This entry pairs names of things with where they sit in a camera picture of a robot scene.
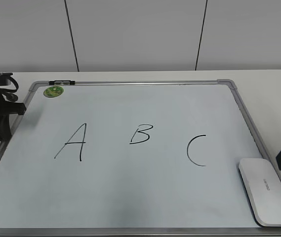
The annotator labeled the white whiteboard eraser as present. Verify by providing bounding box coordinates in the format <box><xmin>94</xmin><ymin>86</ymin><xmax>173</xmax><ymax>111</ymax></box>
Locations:
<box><xmin>239</xmin><ymin>158</ymin><xmax>281</xmax><ymax>227</ymax></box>

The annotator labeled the green round magnet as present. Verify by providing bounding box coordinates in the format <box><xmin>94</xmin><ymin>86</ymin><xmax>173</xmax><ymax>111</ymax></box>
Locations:
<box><xmin>43</xmin><ymin>86</ymin><xmax>64</xmax><ymax>98</ymax></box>

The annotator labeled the white framed whiteboard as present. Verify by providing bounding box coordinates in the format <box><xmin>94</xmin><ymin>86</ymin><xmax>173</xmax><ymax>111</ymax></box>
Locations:
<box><xmin>0</xmin><ymin>79</ymin><xmax>281</xmax><ymax>237</ymax></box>

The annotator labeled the black left camera cable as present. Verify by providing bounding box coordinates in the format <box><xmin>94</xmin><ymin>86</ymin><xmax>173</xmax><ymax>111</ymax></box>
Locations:
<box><xmin>0</xmin><ymin>74</ymin><xmax>19</xmax><ymax>102</ymax></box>

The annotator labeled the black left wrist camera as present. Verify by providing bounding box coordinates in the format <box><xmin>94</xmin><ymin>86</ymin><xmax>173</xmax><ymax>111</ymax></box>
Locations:
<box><xmin>0</xmin><ymin>73</ymin><xmax>13</xmax><ymax>86</ymax></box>

